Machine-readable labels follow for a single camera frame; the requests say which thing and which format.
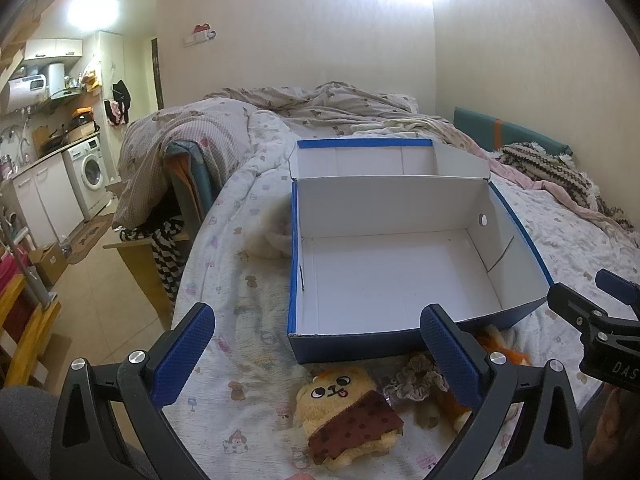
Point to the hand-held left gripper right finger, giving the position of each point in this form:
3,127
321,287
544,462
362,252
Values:
450,360

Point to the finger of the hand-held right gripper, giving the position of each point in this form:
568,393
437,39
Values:
570,302
617,287

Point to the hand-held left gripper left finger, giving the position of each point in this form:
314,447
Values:
182,355

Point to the grey fabric scrunchie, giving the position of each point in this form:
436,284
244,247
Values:
410,380

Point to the orange fox plush toy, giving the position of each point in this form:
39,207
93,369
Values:
500,345

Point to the white cardboard box blue trim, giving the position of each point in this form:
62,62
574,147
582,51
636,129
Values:
380,285

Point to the yellow bear plush toy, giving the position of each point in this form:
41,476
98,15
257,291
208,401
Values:
335,395

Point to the pale fluffy plush toy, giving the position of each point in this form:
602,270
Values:
270,240

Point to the person's right hand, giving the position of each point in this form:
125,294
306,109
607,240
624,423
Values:
607,425

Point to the black white striped cloth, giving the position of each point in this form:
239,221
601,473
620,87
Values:
167,260

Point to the wooden bench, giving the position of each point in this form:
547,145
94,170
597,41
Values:
140,265

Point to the brown striped knit blanket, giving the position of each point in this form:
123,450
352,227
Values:
545,167

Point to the brown doormat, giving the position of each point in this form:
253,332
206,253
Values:
90,237

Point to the green padded bed board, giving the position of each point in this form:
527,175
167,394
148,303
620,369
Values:
195,180

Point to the grey cloth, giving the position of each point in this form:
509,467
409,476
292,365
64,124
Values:
25,435

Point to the pink blanket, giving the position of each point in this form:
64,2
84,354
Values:
475,147

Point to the red storage box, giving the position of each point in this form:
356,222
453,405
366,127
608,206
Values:
10,275

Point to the teal pillow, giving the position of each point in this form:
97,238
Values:
475,127

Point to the white washing machine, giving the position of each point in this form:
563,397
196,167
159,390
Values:
90,170

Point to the white base cabinet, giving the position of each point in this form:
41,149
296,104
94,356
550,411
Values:
45,195

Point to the black hanging clothes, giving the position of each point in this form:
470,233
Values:
120,95

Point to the white cylindrical water heater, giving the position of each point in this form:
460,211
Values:
57,80

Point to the white boxy kitchen appliance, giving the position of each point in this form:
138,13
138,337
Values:
25,92

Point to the ceiling lamp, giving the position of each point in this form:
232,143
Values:
92,15

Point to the yellow wooden frame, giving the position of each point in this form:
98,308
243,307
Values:
30,330

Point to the wall socket with plugs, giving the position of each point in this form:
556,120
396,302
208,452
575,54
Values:
197,35

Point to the white wall cabinet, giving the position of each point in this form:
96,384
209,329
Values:
52,50

